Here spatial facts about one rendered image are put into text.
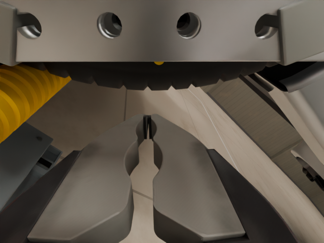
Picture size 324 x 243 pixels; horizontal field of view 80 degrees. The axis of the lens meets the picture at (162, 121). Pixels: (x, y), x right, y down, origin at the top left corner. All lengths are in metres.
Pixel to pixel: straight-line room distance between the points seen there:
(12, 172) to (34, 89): 0.34
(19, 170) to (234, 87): 6.89
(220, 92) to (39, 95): 6.87
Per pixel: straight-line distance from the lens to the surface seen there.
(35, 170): 0.65
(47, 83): 0.28
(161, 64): 0.21
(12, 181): 0.55
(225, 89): 7.06
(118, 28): 0.17
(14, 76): 0.25
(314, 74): 0.37
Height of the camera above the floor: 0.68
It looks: 21 degrees down
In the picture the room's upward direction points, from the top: 49 degrees clockwise
